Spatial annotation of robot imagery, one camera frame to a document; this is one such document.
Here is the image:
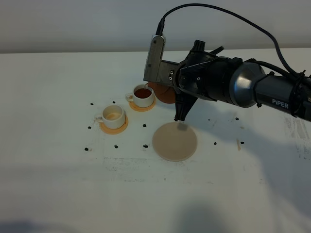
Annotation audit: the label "orange coaster far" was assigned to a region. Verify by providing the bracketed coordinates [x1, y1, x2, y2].
[128, 97, 156, 112]

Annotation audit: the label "brown clay teapot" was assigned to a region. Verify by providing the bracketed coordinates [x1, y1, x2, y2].
[145, 82, 175, 104]

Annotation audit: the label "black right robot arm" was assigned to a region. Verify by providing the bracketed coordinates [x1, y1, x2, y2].
[174, 40, 311, 121]

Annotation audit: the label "orange coaster near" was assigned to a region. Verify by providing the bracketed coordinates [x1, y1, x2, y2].
[99, 116, 129, 135]

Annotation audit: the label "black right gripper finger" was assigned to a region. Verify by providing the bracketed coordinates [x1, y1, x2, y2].
[174, 93, 197, 121]
[189, 40, 206, 58]

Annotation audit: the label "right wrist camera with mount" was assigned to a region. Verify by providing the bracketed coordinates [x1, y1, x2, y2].
[143, 35, 181, 87]

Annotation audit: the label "white teacup far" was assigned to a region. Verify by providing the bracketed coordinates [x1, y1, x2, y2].
[125, 84, 155, 108]

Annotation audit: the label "white teacup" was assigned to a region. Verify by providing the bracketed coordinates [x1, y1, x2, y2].
[125, 84, 155, 108]
[95, 105, 125, 130]

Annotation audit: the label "beige round teapot coaster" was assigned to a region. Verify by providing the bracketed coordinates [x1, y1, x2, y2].
[152, 122, 198, 162]

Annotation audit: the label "orange coaster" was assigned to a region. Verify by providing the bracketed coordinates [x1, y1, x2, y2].
[99, 116, 129, 135]
[128, 97, 156, 112]

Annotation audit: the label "white teacup near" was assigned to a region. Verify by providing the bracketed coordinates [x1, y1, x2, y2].
[95, 105, 125, 130]

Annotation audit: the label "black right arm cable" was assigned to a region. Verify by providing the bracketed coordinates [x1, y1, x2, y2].
[155, 3, 311, 81]

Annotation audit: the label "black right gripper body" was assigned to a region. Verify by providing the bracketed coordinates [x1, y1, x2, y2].
[175, 52, 218, 101]

